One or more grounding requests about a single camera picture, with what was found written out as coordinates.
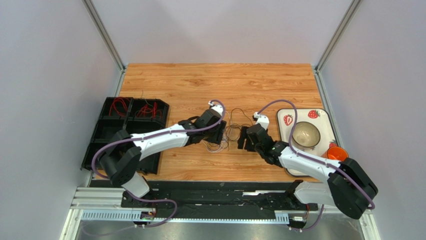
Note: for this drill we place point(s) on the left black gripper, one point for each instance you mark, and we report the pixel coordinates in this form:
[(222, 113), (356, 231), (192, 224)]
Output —
[(219, 136)]

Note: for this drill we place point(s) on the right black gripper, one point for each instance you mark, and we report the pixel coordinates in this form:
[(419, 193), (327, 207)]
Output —
[(248, 138)]

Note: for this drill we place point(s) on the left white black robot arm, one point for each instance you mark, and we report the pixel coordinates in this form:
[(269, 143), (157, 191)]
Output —
[(118, 160)]

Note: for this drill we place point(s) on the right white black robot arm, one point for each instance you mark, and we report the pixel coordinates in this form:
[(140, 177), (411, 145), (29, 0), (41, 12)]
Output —
[(343, 184)]

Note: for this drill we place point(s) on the strawberry pattern white tray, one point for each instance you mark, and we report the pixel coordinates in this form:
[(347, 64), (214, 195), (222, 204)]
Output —
[(316, 116)]

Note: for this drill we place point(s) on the beige ceramic bowl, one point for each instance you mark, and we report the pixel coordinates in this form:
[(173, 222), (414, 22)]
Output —
[(306, 135)]

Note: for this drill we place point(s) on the black compartment organizer tray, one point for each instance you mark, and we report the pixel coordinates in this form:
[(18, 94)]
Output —
[(134, 115)]

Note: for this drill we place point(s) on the orange plastic cup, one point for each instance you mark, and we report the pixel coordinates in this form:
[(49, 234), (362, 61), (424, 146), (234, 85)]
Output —
[(336, 153)]

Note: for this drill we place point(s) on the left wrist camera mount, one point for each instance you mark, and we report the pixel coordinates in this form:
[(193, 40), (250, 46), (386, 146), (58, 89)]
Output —
[(216, 107)]

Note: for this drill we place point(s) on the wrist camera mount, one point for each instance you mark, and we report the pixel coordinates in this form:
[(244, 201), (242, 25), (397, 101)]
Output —
[(216, 107), (261, 119)]

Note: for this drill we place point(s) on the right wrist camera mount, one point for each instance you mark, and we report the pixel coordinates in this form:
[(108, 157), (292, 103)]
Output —
[(261, 119)]

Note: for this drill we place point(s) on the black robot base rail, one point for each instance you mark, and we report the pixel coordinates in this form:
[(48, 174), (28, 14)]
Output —
[(223, 200)]

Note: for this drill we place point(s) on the right aluminium frame post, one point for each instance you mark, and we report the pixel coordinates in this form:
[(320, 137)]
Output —
[(340, 30)]

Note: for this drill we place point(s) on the aluminium frame post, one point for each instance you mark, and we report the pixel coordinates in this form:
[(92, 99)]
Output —
[(97, 20), (340, 30)]

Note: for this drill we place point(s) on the left aluminium frame post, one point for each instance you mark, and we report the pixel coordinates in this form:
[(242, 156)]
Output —
[(97, 20)]

